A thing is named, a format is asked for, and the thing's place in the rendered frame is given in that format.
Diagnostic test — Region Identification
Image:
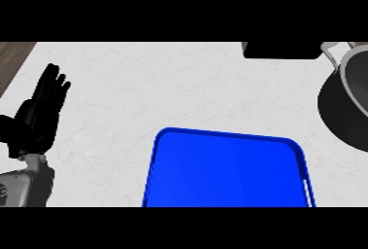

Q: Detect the black appliance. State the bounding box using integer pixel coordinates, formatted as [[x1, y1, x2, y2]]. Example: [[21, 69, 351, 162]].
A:
[[240, 42, 326, 60]]

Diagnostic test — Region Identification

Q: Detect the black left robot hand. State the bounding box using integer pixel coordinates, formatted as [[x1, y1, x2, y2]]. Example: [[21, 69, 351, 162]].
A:
[[0, 62, 74, 160]]

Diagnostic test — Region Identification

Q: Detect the blue tray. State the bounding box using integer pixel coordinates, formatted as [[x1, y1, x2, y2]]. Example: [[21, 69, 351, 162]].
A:
[[141, 126, 318, 208]]

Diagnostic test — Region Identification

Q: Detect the dark grey pot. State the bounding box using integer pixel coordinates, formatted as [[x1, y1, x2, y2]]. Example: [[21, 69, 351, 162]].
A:
[[317, 42, 368, 154]]

